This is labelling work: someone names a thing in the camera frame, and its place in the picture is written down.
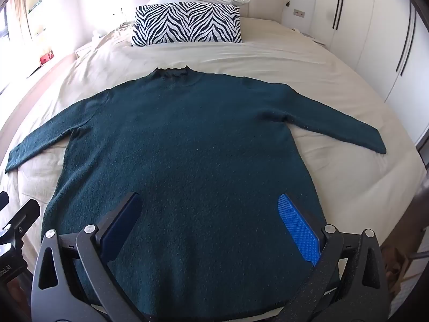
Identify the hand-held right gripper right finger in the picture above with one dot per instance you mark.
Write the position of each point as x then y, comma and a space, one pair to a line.
298, 229

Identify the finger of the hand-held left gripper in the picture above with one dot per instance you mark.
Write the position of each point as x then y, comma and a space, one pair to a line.
2, 199
25, 215

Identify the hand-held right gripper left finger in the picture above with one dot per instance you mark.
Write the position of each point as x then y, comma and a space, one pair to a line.
123, 223

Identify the teal knit sweater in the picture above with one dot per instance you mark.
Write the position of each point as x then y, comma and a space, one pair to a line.
187, 141

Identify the red box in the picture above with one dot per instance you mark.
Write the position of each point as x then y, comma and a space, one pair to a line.
47, 57

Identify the bed with cream sheet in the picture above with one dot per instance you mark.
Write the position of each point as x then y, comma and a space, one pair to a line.
268, 60

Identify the white wardrobe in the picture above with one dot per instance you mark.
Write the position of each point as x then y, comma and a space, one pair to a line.
368, 40

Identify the zebra print pillow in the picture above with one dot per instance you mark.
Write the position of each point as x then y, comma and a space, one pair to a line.
187, 23

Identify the wall power outlet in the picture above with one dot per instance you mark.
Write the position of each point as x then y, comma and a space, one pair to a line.
299, 13

